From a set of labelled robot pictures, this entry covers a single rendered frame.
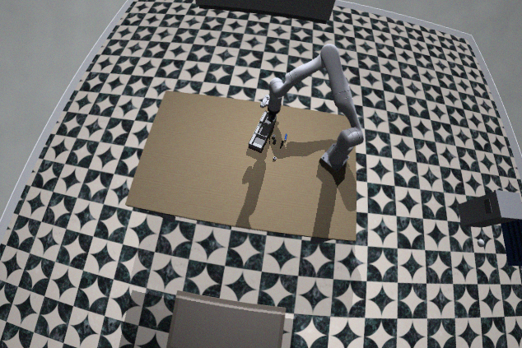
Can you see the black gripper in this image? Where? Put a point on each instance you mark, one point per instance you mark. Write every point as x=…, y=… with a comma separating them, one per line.
x=272, y=115

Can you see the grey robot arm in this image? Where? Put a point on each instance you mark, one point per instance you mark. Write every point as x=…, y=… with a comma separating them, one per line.
x=342, y=97

